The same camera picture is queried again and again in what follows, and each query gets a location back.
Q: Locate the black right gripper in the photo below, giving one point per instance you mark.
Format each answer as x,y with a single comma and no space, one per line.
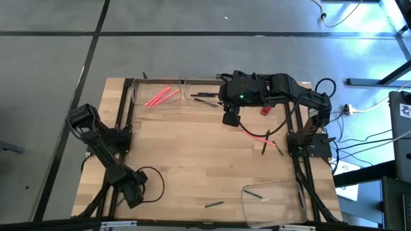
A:
231,104

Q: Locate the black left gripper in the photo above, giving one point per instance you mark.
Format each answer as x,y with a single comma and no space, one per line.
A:
128,179

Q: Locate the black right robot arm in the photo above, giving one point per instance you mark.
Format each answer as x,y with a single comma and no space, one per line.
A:
279,88

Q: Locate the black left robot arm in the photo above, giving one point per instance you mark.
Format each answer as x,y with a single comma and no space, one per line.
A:
106,154

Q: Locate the clear plastic bin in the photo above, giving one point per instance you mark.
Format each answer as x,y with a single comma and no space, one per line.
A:
276,208
157,84
199,86

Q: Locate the white power strip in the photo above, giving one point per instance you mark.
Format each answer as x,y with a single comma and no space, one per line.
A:
347,109

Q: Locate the grey floor foot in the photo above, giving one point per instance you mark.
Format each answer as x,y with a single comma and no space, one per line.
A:
9,147

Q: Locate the black metal floor beam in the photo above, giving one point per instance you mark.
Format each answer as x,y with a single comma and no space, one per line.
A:
369,81
363,174

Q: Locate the white paper sheet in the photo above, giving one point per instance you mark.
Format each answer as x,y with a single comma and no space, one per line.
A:
350,192

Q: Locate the grey cabinet with sticker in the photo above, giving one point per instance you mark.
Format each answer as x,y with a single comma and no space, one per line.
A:
401,144

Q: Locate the dark grey box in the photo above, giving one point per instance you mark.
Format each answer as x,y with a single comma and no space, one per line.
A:
396,208

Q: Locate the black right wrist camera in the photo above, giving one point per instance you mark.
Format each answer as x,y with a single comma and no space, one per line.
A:
231,119

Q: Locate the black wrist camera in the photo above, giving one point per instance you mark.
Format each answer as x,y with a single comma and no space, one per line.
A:
133,197
231,119

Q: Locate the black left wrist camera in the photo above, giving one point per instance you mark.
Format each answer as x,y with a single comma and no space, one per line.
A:
133,197

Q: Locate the black metal table frame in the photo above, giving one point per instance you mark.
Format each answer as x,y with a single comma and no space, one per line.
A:
128,82

